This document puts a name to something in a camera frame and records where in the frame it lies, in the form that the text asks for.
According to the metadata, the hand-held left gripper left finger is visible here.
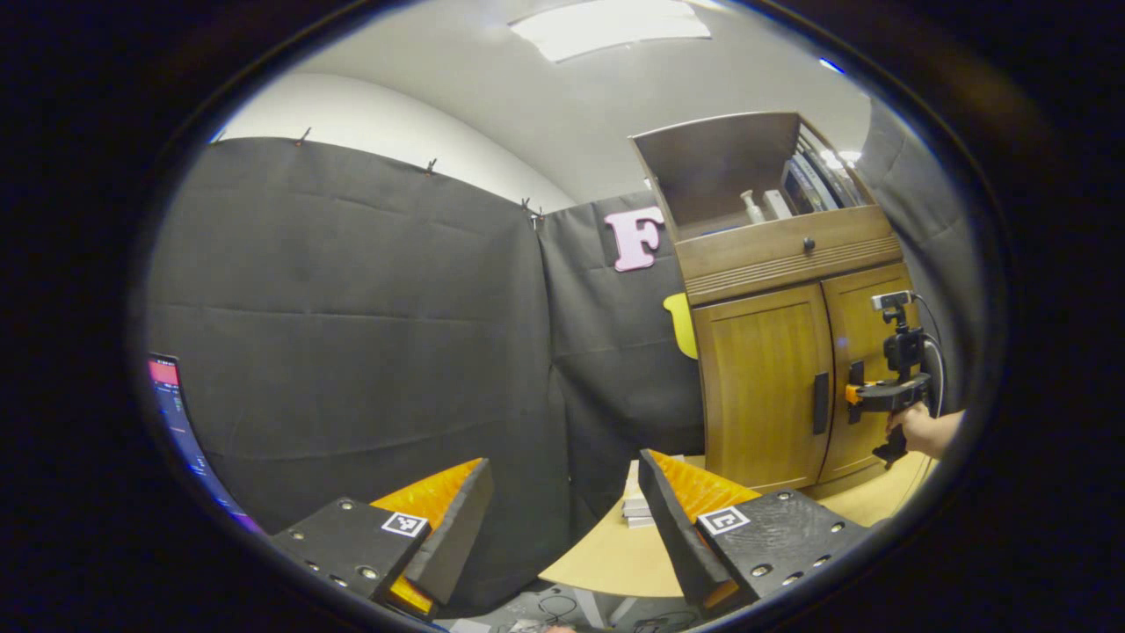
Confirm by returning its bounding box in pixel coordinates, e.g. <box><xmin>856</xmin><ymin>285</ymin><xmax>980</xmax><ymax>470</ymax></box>
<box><xmin>264</xmin><ymin>457</ymin><xmax>495</xmax><ymax>623</ymax></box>

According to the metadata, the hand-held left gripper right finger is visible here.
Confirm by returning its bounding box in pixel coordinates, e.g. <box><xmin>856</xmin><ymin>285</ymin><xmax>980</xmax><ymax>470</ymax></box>
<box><xmin>638</xmin><ymin>448</ymin><xmax>875</xmax><ymax>618</ymax></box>

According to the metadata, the wooden shoe cabinet door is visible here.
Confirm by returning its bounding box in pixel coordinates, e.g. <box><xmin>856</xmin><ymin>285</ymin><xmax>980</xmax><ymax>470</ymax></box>
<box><xmin>820</xmin><ymin>262</ymin><xmax>922</xmax><ymax>484</ymax></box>
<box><xmin>693</xmin><ymin>281</ymin><xmax>834</xmax><ymax>491</ymax></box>

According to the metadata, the wooden double-door shoe cabinet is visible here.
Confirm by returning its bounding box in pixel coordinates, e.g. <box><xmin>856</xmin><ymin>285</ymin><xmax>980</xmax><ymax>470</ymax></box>
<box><xmin>631</xmin><ymin>111</ymin><xmax>924</xmax><ymax>493</ymax></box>

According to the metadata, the wooden cabinet drawer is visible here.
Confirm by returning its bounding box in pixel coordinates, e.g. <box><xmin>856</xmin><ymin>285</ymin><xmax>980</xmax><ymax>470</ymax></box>
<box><xmin>675</xmin><ymin>206</ymin><xmax>904</xmax><ymax>306</ymax></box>

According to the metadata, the small stack of books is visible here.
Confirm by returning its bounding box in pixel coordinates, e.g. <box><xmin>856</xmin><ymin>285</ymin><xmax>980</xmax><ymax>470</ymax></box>
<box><xmin>621</xmin><ymin>459</ymin><xmax>686</xmax><ymax>528</ymax></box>

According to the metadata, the row of upright books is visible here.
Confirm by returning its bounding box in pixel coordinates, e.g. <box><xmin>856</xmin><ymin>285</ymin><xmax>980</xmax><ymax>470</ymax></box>
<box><xmin>780</xmin><ymin>132</ymin><xmax>871</xmax><ymax>215</ymax></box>

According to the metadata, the black backdrop cloth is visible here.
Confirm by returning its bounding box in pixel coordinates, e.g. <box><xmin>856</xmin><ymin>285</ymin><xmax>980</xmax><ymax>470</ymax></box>
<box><xmin>145</xmin><ymin>136</ymin><xmax>981</xmax><ymax>608</ymax></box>

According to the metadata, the computer monitor screen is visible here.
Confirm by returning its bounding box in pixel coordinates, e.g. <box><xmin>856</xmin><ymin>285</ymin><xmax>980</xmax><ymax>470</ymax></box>
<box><xmin>148</xmin><ymin>352</ymin><xmax>265</xmax><ymax>535</ymax></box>

